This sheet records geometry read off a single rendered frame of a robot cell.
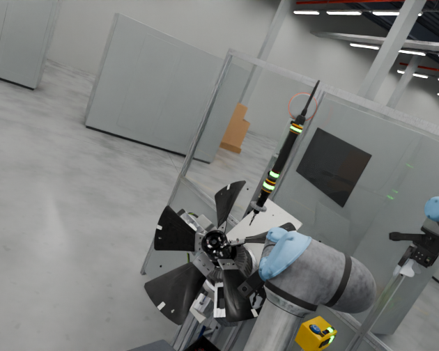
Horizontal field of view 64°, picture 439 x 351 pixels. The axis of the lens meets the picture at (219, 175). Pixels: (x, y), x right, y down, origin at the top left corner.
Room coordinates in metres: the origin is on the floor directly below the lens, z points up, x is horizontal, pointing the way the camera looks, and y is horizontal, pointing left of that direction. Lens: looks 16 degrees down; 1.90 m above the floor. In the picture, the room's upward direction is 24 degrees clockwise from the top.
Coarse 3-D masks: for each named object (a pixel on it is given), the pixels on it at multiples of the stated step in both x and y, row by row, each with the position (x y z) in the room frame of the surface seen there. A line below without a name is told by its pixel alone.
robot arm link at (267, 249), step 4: (272, 244) 1.08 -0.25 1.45; (264, 248) 1.09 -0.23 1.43; (268, 248) 1.07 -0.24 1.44; (272, 248) 1.06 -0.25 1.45; (264, 252) 1.06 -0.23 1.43; (268, 252) 1.04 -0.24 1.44; (264, 256) 1.03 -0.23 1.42; (260, 260) 1.03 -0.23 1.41; (264, 260) 1.01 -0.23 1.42; (260, 264) 1.01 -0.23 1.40; (264, 264) 0.99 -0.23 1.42; (260, 268) 0.99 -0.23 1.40; (260, 272) 0.99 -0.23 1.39; (260, 276) 1.00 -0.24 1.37; (264, 280) 0.99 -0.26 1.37
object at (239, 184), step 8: (232, 184) 1.69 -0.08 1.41; (240, 184) 1.65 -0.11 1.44; (224, 192) 1.69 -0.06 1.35; (232, 192) 1.64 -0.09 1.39; (216, 200) 1.72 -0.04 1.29; (224, 200) 1.64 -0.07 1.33; (232, 200) 1.59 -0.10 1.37; (216, 208) 1.68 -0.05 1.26; (224, 208) 1.59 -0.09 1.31; (224, 216) 1.54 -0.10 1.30
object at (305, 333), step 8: (312, 320) 1.39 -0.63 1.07; (320, 320) 1.41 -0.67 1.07; (304, 328) 1.32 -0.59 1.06; (320, 328) 1.35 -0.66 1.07; (296, 336) 1.33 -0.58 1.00; (304, 336) 1.31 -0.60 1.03; (312, 336) 1.29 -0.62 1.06; (320, 336) 1.29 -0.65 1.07; (328, 336) 1.33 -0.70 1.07; (304, 344) 1.30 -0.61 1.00; (312, 344) 1.28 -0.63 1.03; (320, 344) 1.29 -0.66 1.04; (328, 344) 1.37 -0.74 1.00
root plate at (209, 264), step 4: (200, 256) 1.39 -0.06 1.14; (204, 256) 1.40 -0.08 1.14; (196, 260) 1.38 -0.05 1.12; (204, 260) 1.40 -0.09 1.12; (208, 260) 1.40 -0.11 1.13; (196, 264) 1.38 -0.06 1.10; (200, 264) 1.38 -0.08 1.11; (208, 264) 1.40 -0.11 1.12; (212, 264) 1.40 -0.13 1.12; (200, 268) 1.38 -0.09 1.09; (204, 268) 1.38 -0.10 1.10; (208, 268) 1.39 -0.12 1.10; (212, 268) 1.40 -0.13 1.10; (204, 272) 1.38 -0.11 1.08; (208, 272) 1.39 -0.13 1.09
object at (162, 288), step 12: (192, 264) 1.37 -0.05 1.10; (168, 276) 1.32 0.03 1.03; (180, 276) 1.33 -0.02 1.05; (192, 276) 1.34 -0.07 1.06; (204, 276) 1.37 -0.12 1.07; (156, 288) 1.29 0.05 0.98; (168, 288) 1.29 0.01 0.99; (180, 288) 1.31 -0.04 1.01; (192, 288) 1.33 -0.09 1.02; (156, 300) 1.26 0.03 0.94; (168, 300) 1.27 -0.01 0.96; (180, 300) 1.29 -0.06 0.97; (192, 300) 1.31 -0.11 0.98; (168, 312) 1.25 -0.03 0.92; (180, 312) 1.26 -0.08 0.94; (180, 324) 1.24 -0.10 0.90
